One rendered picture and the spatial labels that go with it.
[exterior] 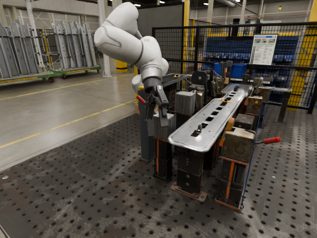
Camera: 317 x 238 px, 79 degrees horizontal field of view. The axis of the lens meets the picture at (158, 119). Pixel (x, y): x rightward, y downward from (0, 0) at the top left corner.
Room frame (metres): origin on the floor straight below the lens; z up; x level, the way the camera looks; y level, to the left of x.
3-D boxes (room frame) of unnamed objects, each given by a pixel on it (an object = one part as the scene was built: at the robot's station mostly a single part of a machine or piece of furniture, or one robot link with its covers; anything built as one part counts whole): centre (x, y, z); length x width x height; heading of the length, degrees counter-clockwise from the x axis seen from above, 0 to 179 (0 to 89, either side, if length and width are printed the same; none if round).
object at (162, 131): (0.87, -0.02, 0.88); 0.11 x 0.10 x 0.36; 59
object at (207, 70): (1.48, -0.34, 0.94); 0.18 x 0.13 x 0.49; 149
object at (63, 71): (8.43, 3.52, 0.88); 1.91 x 1.01 x 1.76; 147
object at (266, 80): (2.17, -0.76, 1.01); 0.90 x 0.22 x 0.03; 59
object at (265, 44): (2.11, -1.08, 1.30); 0.23 x 0.02 x 0.31; 59
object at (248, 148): (0.69, -0.33, 0.88); 0.15 x 0.11 x 0.36; 59
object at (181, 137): (1.27, -0.47, 1.00); 1.38 x 0.22 x 0.02; 149
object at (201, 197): (0.75, -0.15, 0.84); 0.18 x 0.06 x 0.29; 59
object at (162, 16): (4.05, -0.01, 1.00); 1.34 x 0.14 x 2.00; 55
